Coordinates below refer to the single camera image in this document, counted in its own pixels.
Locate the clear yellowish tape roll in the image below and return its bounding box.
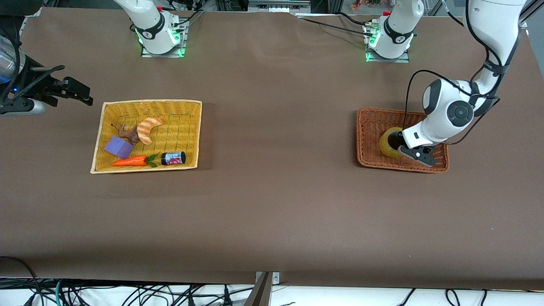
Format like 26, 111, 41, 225
379, 127, 405, 159

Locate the brown wicker basket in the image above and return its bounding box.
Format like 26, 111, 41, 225
356, 107, 450, 173

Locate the brown root toy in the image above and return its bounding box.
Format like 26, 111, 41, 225
111, 123, 141, 145

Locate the purple foam cube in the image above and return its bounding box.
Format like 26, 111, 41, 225
104, 136, 134, 159

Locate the toy croissant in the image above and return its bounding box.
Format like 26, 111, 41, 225
136, 117, 163, 145

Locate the orange toy carrot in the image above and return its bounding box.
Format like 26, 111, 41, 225
111, 153, 161, 168

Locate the yellow wicker basket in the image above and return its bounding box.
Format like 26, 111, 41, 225
90, 99, 203, 174

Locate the small black can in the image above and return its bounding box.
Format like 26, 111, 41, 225
161, 151, 187, 166

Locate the grey metal box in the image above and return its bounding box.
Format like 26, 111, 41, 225
247, 0, 312, 14

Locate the grey metal bar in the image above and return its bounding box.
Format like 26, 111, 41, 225
244, 272, 273, 306

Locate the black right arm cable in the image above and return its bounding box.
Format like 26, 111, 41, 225
0, 25, 65, 107

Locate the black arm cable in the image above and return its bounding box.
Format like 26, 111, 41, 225
0, 25, 65, 107
405, 0, 501, 146

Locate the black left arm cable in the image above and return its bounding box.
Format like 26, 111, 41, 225
405, 0, 501, 146

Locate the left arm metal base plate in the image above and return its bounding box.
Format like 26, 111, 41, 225
364, 21, 411, 64

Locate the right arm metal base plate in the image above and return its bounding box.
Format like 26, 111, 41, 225
141, 19, 188, 58

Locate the black cable on table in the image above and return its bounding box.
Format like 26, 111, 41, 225
297, 12, 375, 37

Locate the black looping cable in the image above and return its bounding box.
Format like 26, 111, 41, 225
0, 256, 45, 306

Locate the silver metal bracket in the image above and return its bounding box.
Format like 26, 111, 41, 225
255, 271, 281, 285

